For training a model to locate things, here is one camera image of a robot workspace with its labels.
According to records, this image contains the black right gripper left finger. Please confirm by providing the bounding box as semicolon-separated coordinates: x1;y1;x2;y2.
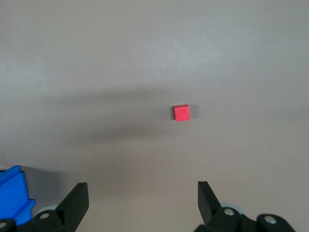
0;182;89;232

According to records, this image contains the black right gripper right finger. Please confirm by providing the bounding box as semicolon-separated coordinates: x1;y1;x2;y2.
194;181;296;232

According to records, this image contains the red cube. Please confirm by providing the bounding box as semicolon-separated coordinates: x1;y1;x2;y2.
173;104;191;122

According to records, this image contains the blue plastic storage bin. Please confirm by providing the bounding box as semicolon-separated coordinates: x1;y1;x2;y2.
0;165;36;225

